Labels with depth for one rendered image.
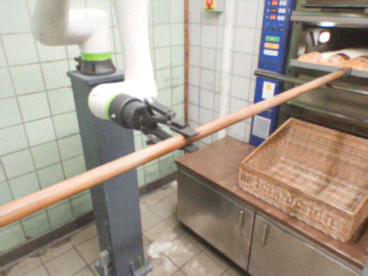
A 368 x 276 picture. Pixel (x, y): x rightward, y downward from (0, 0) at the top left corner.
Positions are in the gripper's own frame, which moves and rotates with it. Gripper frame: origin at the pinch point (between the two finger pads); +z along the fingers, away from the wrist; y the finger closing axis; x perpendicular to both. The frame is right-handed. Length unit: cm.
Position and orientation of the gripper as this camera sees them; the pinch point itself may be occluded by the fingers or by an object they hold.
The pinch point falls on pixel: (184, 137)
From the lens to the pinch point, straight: 67.1
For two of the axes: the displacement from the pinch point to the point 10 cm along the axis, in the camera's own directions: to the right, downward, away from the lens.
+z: 6.9, 3.3, -6.4
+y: -0.1, 8.9, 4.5
